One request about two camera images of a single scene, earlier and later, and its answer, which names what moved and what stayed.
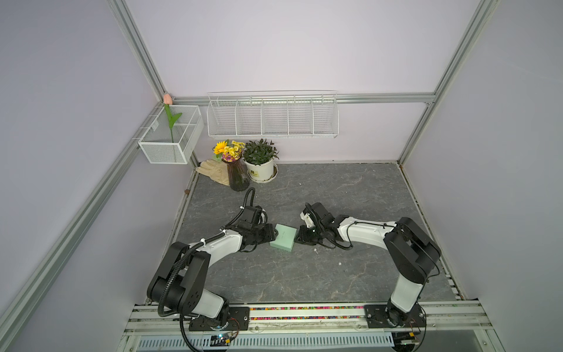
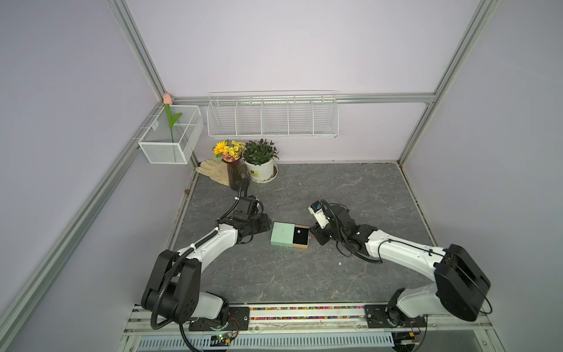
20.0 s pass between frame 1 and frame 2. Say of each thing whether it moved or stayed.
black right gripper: moved
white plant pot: stayed
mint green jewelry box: stayed
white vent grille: stayed
